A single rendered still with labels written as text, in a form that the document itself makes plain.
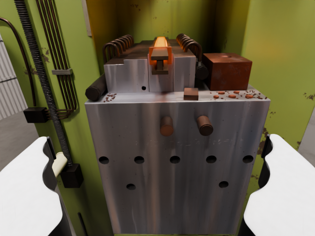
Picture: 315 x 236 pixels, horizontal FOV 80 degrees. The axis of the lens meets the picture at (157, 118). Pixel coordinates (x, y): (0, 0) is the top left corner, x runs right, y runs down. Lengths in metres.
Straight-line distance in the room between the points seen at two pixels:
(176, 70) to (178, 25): 0.49
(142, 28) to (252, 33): 0.47
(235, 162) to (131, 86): 0.30
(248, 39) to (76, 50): 0.47
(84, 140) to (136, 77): 0.37
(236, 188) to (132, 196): 0.27
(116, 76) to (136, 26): 0.49
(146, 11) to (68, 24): 0.39
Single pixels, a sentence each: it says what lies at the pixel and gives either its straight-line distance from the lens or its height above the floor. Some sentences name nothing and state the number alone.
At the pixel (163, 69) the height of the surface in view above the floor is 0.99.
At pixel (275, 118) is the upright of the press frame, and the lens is 0.73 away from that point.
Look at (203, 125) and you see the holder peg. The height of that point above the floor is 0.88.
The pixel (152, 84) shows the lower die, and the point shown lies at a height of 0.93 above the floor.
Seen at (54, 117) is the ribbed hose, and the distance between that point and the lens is 0.69.
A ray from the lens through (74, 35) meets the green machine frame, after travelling 0.61.
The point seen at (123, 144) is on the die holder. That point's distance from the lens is 0.45.
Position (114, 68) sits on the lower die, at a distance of 0.44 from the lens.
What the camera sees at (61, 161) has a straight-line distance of 0.76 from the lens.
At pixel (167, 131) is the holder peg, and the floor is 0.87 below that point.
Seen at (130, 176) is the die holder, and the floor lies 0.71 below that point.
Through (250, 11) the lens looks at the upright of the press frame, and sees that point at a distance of 0.60.
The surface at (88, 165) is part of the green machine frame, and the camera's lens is 0.80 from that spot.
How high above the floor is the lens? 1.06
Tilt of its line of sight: 27 degrees down
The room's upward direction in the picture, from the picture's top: 2 degrees counter-clockwise
